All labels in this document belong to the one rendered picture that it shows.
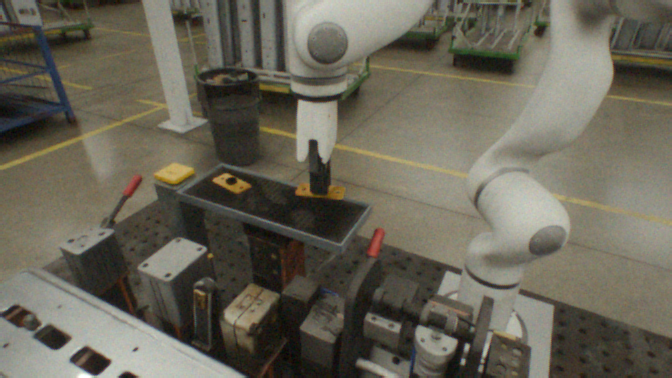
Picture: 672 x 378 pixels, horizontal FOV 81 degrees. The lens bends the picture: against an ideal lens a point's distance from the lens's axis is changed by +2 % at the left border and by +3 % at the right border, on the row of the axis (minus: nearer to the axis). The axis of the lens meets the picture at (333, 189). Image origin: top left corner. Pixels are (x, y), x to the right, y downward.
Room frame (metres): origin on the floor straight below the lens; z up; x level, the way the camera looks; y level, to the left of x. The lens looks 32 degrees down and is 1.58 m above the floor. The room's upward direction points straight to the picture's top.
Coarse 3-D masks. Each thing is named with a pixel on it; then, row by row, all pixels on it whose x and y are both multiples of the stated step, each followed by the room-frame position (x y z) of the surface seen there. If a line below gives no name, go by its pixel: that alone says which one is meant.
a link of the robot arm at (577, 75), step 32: (576, 0) 0.66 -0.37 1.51; (608, 0) 0.61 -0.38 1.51; (576, 32) 0.65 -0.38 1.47; (608, 32) 0.67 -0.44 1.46; (576, 64) 0.61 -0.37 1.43; (608, 64) 0.61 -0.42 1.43; (544, 96) 0.62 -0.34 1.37; (576, 96) 0.59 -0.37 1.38; (512, 128) 0.66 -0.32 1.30; (544, 128) 0.60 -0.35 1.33; (576, 128) 0.59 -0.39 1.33; (480, 160) 0.69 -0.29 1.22; (512, 160) 0.66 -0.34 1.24; (480, 192) 0.64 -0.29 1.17
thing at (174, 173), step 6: (168, 168) 0.77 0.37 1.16; (174, 168) 0.77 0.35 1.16; (180, 168) 0.77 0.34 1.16; (186, 168) 0.77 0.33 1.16; (192, 168) 0.77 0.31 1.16; (156, 174) 0.74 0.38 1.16; (162, 174) 0.74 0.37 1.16; (168, 174) 0.74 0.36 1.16; (174, 174) 0.74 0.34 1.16; (180, 174) 0.74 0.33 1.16; (186, 174) 0.74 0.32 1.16; (192, 174) 0.76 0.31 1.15; (162, 180) 0.73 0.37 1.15; (168, 180) 0.72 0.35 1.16; (174, 180) 0.72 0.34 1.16; (180, 180) 0.73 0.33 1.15
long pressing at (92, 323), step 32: (0, 288) 0.56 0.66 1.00; (32, 288) 0.56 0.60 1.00; (64, 288) 0.56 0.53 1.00; (0, 320) 0.48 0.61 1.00; (64, 320) 0.48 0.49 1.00; (96, 320) 0.48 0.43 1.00; (128, 320) 0.48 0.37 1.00; (0, 352) 0.42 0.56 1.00; (32, 352) 0.42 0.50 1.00; (64, 352) 0.42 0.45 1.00; (96, 352) 0.42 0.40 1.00; (128, 352) 0.42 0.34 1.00; (160, 352) 0.42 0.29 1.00; (192, 352) 0.41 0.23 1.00
